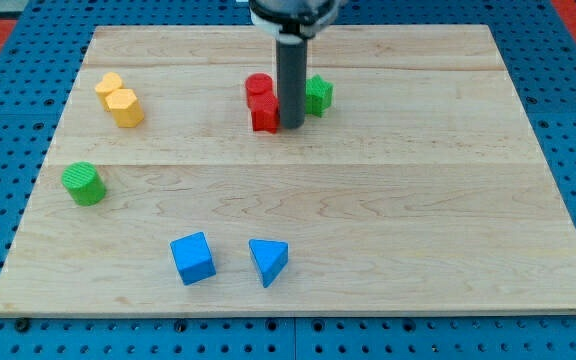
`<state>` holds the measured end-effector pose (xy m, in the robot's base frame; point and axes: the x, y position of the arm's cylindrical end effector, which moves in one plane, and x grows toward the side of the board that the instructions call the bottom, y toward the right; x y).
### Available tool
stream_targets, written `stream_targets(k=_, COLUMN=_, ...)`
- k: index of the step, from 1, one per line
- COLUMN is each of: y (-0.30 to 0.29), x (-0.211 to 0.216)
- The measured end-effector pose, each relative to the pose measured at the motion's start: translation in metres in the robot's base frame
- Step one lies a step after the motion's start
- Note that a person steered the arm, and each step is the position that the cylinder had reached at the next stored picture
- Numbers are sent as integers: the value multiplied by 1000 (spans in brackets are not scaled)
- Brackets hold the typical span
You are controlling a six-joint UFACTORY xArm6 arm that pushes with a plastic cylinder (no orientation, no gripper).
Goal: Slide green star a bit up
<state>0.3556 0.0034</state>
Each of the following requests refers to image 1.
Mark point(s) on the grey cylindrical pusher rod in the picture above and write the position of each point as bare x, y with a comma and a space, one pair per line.
291, 65

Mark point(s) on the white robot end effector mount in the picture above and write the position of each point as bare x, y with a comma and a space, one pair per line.
293, 18

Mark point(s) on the green star block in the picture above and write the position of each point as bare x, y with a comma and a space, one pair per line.
319, 93

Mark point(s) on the red star block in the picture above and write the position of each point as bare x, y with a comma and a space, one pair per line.
264, 112

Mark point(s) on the red cylinder block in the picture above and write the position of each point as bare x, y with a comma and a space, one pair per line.
257, 84

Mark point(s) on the yellow hexagon block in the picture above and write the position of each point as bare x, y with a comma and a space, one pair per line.
125, 108

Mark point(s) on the yellow heart block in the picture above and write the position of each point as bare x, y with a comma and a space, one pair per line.
110, 82

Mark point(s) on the wooden board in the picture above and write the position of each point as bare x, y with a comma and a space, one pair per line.
422, 191

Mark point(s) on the blue triangle block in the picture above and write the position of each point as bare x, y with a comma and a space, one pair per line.
269, 257

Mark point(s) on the blue cube block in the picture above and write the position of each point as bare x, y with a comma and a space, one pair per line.
193, 258

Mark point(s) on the green cylinder block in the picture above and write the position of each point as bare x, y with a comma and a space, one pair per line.
83, 183

